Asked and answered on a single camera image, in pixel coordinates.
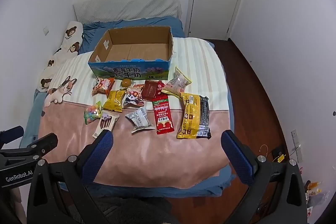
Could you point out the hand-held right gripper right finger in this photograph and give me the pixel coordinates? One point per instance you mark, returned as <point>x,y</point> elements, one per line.
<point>237,155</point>

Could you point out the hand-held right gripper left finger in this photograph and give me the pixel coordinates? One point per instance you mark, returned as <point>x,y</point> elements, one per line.
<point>98,154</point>

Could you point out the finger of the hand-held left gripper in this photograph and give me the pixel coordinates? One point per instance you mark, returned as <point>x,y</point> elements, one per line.
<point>39,144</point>
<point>14,132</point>

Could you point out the white chocolate stick packet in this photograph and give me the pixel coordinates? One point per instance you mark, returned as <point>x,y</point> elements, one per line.
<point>105,121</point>

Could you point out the colourful candy ball bag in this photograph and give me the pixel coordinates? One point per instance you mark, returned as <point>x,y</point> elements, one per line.
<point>92,112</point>

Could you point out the silver snack packet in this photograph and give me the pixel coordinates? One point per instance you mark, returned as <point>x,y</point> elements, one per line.
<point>140,120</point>

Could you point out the small yellow snack packet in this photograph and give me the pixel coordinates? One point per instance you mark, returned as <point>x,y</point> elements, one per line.
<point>114,100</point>

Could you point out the large yellow black snack packet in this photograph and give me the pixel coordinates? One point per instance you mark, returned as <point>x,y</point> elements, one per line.
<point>193,116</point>

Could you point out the white red panda snack packet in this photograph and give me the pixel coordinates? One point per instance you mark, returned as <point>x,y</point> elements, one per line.
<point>132,99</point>

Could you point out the long red snack packet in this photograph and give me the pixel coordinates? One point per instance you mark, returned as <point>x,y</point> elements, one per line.
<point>162,116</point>

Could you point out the dark red snack packet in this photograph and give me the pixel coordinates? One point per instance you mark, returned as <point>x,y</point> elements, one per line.
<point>151,90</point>

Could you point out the cardboard box blue print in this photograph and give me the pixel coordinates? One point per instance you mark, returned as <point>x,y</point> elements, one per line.
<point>131,73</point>

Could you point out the yellow plug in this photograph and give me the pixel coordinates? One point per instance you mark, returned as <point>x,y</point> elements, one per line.
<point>280,158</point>

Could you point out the striped pink blanket cat print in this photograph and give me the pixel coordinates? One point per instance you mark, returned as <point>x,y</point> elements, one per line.
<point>157,155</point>

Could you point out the white power strip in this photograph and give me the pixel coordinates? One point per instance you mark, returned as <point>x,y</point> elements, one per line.
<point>296,146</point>

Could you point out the orange panda snack packet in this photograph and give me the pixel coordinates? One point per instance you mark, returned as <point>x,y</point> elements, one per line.
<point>102,86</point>

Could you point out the round orange wrapped snack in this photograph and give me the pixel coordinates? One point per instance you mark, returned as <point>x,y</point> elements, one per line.
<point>126,83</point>

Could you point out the pile of clutter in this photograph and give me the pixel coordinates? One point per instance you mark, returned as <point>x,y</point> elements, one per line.
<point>313,191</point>

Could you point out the white bear print pillow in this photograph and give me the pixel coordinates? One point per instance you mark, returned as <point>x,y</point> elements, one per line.
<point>61,56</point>

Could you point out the blue bed sheet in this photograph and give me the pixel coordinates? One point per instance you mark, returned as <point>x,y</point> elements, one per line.
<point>157,26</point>

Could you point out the grey pillow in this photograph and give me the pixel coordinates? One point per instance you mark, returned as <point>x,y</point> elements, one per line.
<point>128,5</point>

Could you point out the white wall socket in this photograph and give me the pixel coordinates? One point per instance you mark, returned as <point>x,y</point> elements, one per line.
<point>46,30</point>

